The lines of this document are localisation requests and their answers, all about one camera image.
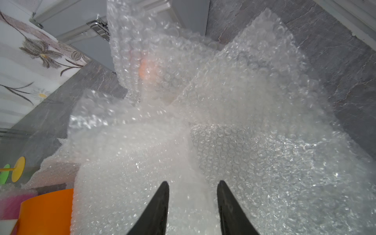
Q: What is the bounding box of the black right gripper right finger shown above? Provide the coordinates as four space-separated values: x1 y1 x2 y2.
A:
217 180 259 235

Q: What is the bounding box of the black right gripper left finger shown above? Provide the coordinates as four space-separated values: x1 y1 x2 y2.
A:
127 181 169 235

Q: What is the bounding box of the clear bubble wrap sheet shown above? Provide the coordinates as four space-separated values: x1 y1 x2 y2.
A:
24 90 221 235
191 124 376 235
106 0 227 103
172 8 336 135

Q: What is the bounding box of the orange glass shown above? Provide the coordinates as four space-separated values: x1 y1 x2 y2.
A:
16 189 73 235

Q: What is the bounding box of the pink glass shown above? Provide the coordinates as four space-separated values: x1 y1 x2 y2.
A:
1 188 38 220

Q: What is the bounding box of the yellow glass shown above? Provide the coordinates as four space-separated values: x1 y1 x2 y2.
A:
1 156 26 183

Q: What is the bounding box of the green plastic wine glass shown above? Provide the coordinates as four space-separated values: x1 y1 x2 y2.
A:
0 171 10 185

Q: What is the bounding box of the brown bottle orange cap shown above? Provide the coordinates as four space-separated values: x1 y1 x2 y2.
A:
139 58 157 82

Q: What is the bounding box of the silver aluminium first aid case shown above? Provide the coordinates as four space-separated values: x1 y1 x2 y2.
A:
30 1 210 71

